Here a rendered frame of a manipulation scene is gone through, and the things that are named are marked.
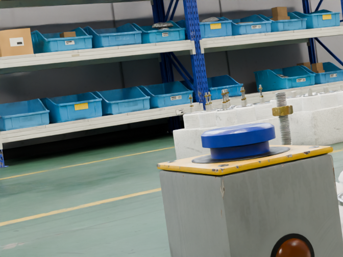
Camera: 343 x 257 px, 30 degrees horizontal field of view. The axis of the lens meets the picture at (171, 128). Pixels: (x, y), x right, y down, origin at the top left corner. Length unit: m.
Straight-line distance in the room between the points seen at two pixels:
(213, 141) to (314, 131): 2.85
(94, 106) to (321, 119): 2.29
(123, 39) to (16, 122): 1.09
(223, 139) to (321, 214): 0.06
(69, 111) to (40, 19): 1.11
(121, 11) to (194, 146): 3.24
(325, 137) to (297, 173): 2.90
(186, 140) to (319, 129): 0.67
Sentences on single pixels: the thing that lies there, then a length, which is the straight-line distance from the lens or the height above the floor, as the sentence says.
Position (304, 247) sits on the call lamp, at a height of 0.27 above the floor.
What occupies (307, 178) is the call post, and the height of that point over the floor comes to 0.30.
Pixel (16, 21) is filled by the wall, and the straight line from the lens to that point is 5.67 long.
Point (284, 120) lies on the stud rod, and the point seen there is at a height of 0.31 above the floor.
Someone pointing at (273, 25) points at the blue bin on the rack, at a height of 0.87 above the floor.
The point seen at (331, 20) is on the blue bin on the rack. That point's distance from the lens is 6.52.
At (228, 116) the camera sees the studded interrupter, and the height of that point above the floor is 0.22.
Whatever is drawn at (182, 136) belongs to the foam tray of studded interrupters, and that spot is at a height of 0.15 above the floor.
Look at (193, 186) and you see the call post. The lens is 0.33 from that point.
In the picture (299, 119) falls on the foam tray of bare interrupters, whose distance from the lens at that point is 3.24.
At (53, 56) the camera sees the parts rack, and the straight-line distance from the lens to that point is 4.92.
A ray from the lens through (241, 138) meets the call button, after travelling 0.33.
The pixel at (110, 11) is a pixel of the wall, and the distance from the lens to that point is 6.00.
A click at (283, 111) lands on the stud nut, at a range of 0.60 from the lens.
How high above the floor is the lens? 0.35
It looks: 3 degrees down
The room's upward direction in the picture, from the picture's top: 8 degrees counter-clockwise
